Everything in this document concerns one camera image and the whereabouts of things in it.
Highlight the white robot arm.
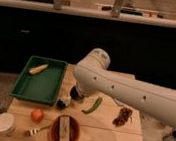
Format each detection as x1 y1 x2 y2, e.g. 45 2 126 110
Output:
73 48 176 129

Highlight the green plastic tray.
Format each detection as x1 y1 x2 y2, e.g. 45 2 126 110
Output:
10 56 67 105

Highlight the black and white brush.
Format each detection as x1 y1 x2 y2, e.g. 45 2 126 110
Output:
56 96 72 110

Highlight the green chili pepper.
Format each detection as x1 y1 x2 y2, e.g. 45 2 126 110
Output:
82 97 103 114

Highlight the wooden block on plate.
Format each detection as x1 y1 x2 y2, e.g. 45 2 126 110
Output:
59 115 71 141

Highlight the brown round plate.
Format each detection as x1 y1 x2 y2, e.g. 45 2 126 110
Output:
48 114 81 141

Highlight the wooden table board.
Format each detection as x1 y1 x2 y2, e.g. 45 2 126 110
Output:
0 53 161 141

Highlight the orange tomato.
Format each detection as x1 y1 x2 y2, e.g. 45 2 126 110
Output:
30 108 45 123

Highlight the yellow corn cob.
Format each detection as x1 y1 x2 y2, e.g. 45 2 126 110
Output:
28 64 49 75

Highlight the bunch of dark grapes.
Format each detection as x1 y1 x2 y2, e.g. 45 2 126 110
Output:
112 107 132 127

